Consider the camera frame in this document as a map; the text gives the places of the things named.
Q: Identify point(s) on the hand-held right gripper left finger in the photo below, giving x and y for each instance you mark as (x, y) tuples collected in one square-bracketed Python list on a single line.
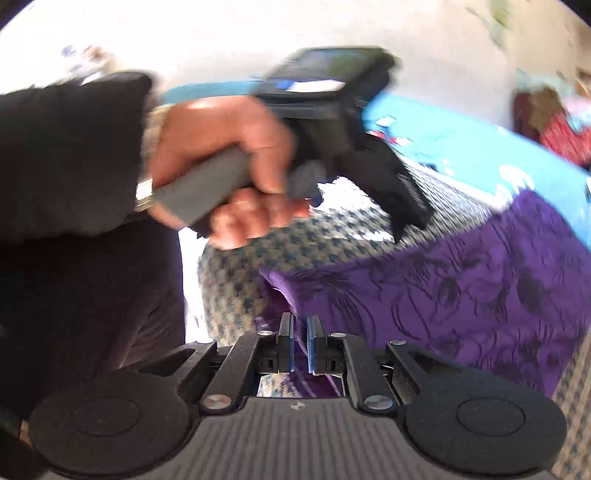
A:
[(291, 344)]

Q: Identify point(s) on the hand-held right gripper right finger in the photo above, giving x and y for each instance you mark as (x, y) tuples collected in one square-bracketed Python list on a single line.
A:
[(313, 346)]

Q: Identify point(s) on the purple floral garment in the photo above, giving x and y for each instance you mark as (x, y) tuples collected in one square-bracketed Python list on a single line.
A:
[(438, 300)]

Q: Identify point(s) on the person's left forearm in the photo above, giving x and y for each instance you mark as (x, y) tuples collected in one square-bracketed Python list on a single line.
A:
[(69, 152)]

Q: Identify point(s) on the person's left hand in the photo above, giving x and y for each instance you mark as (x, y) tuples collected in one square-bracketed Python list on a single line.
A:
[(207, 129)]

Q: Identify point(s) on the houndstooth sofa seat mat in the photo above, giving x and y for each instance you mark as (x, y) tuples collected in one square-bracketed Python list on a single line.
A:
[(240, 277)]

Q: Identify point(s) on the silver wristwatch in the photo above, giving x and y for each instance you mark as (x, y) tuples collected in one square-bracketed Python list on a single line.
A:
[(144, 197)]

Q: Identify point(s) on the teal pillow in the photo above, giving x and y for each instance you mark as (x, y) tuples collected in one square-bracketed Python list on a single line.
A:
[(540, 83)]

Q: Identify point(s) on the person's black clothing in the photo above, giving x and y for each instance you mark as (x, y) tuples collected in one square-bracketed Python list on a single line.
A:
[(69, 300)]

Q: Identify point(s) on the red floral garment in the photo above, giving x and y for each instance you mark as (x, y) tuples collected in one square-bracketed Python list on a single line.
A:
[(558, 138)]

